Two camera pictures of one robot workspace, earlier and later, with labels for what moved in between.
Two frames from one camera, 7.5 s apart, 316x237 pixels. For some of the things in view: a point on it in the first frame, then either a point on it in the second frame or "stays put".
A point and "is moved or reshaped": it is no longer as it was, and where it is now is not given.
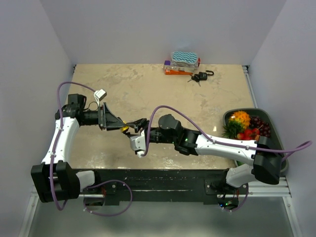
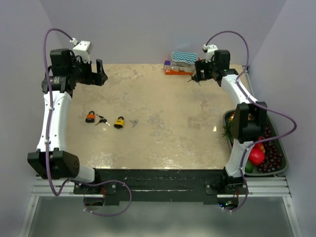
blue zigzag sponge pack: [186, 59] stays put
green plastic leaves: [231, 130] stays put
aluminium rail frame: [282, 189] stays put
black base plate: [126, 186] stays put
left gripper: [106, 119] -> [98, 78]
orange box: [169, 70] stays put
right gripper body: [146, 130] -> [207, 67]
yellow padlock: [126, 128] is moved or reshaped
